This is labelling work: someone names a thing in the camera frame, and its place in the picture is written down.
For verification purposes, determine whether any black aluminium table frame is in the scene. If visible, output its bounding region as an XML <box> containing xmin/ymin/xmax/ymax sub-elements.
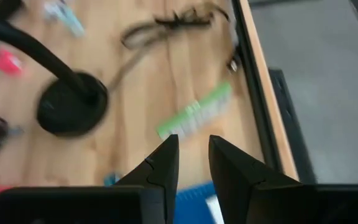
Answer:
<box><xmin>231</xmin><ymin>0</ymin><xmax>318</xmax><ymax>184</ymax></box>

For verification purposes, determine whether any small blue plastic basket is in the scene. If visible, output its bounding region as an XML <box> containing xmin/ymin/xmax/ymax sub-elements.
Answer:
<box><xmin>173</xmin><ymin>180</ymin><xmax>226</xmax><ymax>224</ymax></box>

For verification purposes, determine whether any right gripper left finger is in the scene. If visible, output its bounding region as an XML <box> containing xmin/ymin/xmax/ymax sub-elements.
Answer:
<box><xmin>113</xmin><ymin>134</ymin><xmax>180</xmax><ymax>224</ymax></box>

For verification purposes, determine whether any white card in basket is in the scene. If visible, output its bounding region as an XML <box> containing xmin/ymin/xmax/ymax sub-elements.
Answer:
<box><xmin>205</xmin><ymin>194</ymin><xmax>226</xmax><ymax>224</ymax></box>

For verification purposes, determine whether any green toothbrush pack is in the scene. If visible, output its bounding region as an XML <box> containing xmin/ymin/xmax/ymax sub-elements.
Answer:
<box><xmin>155</xmin><ymin>80</ymin><xmax>233</xmax><ymax>141</ymax></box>

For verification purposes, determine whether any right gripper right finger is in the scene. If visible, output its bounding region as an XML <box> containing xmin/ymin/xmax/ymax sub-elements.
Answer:
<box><xmin>208</xmin><ymin>135</ymin><xmax>303</xmax><ymax>224</ymax></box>

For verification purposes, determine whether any small teal block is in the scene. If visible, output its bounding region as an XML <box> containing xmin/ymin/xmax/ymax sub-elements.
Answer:
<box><xmin>44</xmin><ymin>0</ymin><xmax>86</xmax><ymax>39</ymax></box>

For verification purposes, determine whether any black lamp power cord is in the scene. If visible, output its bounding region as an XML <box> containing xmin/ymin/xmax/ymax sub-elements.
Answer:
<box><xmin>107</xmin><ymin>1</ymin><xmax>245</xmax><ymax>94</ymax></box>

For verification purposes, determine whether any black gooseneck desk lamp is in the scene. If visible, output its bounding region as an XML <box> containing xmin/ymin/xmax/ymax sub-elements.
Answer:
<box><xmin>0</xmin><ymin>0</ymin><xmax>109</xmax><ymax>138</ymax></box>

